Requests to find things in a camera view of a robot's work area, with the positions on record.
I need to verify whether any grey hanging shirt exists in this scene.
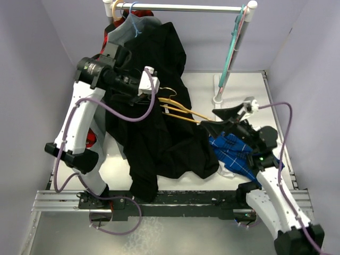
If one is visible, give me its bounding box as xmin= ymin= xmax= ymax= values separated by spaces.
xmin=90 ymin=12 xmax=162 ymax=160

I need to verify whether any blue plaid shirt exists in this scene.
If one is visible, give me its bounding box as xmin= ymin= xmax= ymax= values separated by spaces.
xmin=208 ymin=132 xmax=279 ymax=187

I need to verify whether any white shirt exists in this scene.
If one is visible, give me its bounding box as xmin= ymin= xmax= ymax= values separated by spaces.
xmin=217 ymin=161 xmax=235 ymax=179

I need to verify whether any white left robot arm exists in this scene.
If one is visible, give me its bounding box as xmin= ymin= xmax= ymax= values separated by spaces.
xmin=45 ymin=43 xmax=159 ymax=208

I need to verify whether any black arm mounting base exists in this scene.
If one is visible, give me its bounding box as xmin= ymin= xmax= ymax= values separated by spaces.
xmin=76 ymin=190 xmax=256 ymax=224

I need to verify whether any teal clothes hanger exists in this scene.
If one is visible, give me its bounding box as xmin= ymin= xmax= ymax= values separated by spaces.
xmin=218 ymin=5 xmax=245 ymax=92

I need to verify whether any beige clothes hanger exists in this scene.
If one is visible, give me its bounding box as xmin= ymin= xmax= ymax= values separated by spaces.
xmin=112 ymin=0 xmax=124 ymax=21

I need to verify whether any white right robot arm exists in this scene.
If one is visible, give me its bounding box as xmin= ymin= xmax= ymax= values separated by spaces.
xmin=201 ymin=99 xmax=325 ymax=254

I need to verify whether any black hanging shirt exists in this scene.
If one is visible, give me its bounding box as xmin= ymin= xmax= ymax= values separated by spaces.
xmin=106 ymin=22 xmax=196 ymax=140

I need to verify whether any aluminium frame rail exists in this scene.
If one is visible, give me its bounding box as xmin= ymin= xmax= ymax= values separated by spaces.
xmin=32 ymin=172 xmax=313 ymax=214

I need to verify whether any red plaid hanging shirt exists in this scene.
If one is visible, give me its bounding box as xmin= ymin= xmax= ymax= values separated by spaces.
xmin=84 ymin=9 xmax=155 ymax=148

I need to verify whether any pink clothes hanger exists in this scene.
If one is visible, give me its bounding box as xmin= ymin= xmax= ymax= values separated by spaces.
xmin=228 ymin=5 xmax=248 ymax=61

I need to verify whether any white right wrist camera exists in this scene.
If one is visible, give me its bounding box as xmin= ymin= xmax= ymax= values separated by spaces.
xmin=237 ymin=96 xmax=259 ymax=121

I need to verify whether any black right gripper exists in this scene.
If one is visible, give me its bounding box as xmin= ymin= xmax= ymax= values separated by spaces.
xmin=201 ymin=103 xmax=258 ymax=152

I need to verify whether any white metal clothes rack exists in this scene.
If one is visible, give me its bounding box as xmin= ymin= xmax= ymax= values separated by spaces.
xmin=103 ymin=1 xmax=258 ymax=108

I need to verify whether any yellow clothes hanger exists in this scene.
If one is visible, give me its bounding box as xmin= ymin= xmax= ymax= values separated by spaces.
xmin=158 ymin=87 xmax=212 ymax=124

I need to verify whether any black polo shirt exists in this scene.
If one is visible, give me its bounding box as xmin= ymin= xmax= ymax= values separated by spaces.
xmin=124 ymin=103 xmax=218 ymax=202

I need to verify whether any blue clothes hanger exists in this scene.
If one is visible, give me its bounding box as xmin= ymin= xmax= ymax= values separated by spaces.
xmin=129 ymin=2 xmax=143 ymax=38

